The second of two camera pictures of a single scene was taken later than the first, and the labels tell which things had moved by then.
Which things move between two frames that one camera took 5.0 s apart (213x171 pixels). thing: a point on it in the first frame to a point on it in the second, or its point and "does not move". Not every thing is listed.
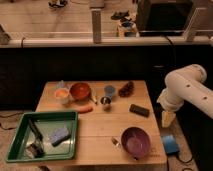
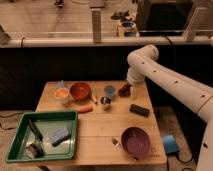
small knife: [93, 96] does not move
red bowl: [80, 91] does not move
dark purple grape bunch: [127, 89] does not move
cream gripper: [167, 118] to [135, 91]
